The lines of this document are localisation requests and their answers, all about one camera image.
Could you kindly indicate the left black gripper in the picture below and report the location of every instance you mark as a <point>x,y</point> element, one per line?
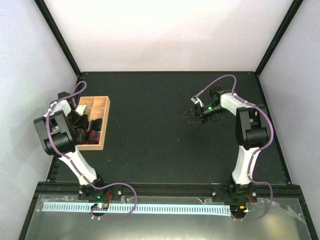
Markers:
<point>84,124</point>

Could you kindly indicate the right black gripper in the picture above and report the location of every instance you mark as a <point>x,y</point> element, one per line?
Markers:
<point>203,120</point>

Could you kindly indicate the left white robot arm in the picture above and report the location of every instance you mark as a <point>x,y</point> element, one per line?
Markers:
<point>58,139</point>

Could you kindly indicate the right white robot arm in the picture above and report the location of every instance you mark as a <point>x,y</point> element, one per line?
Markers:
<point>253,132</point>

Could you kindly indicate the dark rolled tie in box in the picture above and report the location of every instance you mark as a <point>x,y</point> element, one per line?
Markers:
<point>96,124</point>

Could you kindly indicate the wooden compartment box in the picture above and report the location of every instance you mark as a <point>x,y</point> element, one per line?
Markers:
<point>97,107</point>

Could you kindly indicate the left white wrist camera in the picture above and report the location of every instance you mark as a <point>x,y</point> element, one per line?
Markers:
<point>80,109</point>

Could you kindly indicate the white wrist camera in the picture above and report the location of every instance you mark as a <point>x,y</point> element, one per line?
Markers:
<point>197,101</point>
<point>80,109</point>

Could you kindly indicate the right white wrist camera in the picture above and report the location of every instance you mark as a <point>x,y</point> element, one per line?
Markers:
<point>197,101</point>

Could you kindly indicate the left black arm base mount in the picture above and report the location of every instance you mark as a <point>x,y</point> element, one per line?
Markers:
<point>91,194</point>

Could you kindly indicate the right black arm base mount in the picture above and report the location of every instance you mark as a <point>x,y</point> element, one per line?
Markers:
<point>228,193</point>

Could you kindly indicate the light blue slotted cable duct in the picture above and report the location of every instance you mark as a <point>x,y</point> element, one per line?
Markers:
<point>124,208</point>

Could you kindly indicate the left black frame post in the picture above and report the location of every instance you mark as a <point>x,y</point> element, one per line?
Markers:
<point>45,12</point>

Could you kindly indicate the black frame post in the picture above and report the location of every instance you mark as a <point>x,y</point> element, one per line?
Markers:
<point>281,30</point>
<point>45,12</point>

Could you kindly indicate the right black frame post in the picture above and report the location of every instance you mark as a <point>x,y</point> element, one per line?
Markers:
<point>281,30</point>

